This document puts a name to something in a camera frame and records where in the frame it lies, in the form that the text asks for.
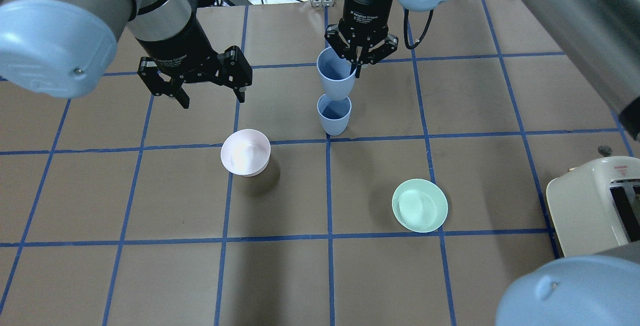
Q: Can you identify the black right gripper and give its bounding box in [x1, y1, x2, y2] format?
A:
[325, 0, 399, 78]

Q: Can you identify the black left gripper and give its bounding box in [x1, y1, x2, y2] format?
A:
[137, 19, 253, 109]

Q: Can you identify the blue cup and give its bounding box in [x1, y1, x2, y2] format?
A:
[316, 47, 355, 101]
[317, 94, 353, 136]

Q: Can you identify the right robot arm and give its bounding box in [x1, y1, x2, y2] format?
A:
[327, 0, 639, 326]

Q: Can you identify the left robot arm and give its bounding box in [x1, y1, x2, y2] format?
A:
[0, 0, 253, 108]

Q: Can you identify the pink bowl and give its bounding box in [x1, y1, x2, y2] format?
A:
[220, 129, 271, 177]

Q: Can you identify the mint green bowl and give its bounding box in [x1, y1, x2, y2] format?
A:
[391, 179, 450, 233]

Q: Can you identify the cream white toaster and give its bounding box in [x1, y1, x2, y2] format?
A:
[545, 157, 640, 257]

